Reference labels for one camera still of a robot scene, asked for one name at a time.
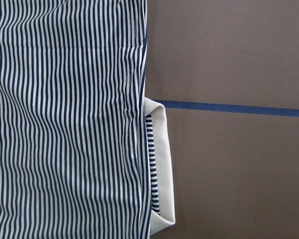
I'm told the navy white striped polo shirt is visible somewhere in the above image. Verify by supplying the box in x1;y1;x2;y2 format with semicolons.
0;0;175;239

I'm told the blue tape strip crosswise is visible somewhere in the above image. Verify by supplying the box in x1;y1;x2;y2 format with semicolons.
156;100;299;118

